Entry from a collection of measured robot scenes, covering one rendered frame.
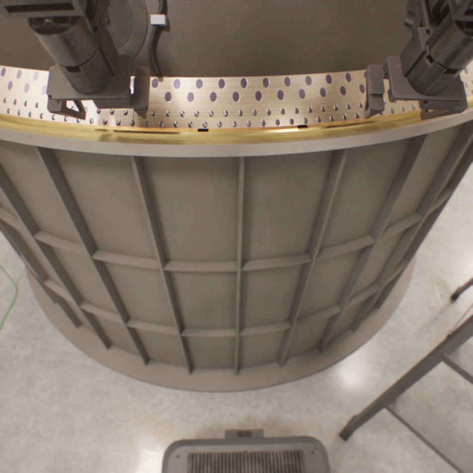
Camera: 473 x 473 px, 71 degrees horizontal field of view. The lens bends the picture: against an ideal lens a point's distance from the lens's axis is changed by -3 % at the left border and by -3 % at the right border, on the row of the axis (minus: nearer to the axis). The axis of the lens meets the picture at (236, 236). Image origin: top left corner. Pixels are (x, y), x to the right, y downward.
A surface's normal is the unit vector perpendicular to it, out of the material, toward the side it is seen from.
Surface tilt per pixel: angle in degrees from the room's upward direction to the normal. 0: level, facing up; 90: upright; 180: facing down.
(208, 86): 43
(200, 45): 62
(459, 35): 109
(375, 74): 30
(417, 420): 0
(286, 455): 0
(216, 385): 0
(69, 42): 117
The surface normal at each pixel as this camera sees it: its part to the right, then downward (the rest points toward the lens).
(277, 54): 0.12, 0.36
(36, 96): -0.16, 0.02
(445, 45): -0.82, 0.56
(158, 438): 0.01, -0.65
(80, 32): 0.89, 0.45
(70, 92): 0.02, -0.19
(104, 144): -0.14, 0.75
